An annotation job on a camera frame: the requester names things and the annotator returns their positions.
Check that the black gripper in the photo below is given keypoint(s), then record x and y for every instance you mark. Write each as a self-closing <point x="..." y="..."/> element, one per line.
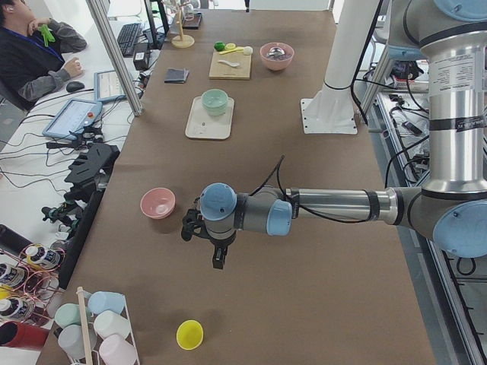
<point x="219" y="244"/>

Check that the small pink bowl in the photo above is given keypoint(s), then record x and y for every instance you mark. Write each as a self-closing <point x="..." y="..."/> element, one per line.
<point x="158" y="203"/>

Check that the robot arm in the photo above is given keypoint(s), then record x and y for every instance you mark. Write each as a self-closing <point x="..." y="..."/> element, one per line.
<point x="450" y="207"/>

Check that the green bowl stack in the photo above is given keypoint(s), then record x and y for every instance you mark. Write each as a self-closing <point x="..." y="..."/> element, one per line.
<point x="215" y="102"/>

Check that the white ceramic spoon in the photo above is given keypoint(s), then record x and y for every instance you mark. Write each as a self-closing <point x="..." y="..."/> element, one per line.
<point x="228" y="63"/>

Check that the large pink ice bowl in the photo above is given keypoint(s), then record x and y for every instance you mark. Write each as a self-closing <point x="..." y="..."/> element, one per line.
<point x="275" y="65"/>

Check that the yellow plastic cup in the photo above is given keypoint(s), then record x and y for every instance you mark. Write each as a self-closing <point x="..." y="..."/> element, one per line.
<point x="189" y="335"/>

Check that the blue plastic cup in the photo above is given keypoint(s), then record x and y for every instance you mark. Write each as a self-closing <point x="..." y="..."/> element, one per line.
<point x="104" y="300"/>

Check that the white plastic cup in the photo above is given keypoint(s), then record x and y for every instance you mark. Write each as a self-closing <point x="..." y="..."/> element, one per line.
<point x="109" y="323"/>

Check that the cream serving tray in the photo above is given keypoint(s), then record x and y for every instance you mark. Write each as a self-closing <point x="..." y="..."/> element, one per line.
<point x="200" y="125"/>

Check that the pink plastic cup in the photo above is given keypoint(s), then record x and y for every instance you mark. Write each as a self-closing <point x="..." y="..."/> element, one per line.
<point x="117" y="350"/>

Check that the green plastic cup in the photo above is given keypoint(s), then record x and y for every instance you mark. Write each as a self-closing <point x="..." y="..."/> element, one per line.
<point x="67" y="314"/>

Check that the grey plastic cup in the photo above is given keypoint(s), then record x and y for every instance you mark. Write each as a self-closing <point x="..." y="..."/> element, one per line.
<point x="71" y="341"/>

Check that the bamboo cutting board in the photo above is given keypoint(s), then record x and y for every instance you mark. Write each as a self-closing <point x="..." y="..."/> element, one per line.
<point x="224" y="72"/>

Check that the grey folded cloth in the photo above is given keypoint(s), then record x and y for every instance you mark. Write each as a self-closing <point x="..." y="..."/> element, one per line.
<point x="176" y="76"/>

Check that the blue teach pendant near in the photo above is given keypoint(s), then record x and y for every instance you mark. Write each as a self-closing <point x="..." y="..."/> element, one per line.
<point x="73" y="118"/>

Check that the blue teach pendant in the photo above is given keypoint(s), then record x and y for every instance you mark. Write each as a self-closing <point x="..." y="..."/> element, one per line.
<point x="73" y="118"/>
<point x="107" y="87"/>

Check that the blue teach pendant far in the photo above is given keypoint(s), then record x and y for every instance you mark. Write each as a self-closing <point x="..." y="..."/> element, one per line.
<point x="107" y="87"/>

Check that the yellow plastic knife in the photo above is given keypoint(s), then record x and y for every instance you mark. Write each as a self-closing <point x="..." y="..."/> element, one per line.
<point x="227" y="51"/>

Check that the green lime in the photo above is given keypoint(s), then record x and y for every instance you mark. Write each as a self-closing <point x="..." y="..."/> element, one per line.
<point x="219" y="46"/>

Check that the metal ice scoop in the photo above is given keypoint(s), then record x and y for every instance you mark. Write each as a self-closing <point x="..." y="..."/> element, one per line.
<point x="276" y="53"/>

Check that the wooden mug tree stand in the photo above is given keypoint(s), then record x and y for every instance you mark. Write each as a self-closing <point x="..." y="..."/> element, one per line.
<point x="179" y="38"/>

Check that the black computer mouse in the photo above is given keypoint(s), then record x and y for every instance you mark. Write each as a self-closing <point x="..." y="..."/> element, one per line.
<point x="74" y="86"/>

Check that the red can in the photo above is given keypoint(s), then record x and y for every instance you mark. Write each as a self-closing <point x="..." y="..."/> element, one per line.
<point x="23" y="336"/>

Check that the black keyboard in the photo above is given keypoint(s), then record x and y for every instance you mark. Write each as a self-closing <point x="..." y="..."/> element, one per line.
<point x="127" y="38"/>

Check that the seated person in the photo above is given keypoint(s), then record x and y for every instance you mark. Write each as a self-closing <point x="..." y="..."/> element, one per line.
<point x="32" y="65"/>

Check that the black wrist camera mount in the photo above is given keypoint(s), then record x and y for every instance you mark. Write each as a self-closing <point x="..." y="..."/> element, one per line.
<point x="192" y="225"/>

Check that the white wire cup rack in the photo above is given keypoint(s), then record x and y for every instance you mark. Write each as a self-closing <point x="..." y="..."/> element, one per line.
<point x="91" y="339"/>

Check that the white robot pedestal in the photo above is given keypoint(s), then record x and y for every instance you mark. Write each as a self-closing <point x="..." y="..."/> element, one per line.
<point x="331" y="111"/>

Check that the aluminium frame post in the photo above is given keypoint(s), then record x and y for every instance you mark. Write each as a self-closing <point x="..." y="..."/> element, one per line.
<point x="96" y="9"/>

